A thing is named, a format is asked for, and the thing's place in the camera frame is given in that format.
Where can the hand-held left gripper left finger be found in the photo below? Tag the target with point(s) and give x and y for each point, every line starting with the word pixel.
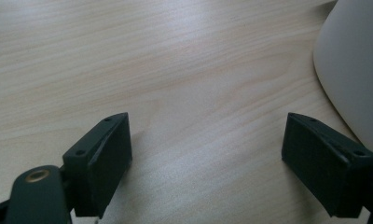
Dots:
pixel 103 161

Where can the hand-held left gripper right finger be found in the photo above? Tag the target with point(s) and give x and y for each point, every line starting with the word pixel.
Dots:
pixel 318 165

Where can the white lidded pedal trash bin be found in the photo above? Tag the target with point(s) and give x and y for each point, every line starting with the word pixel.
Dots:
pixel 355 71

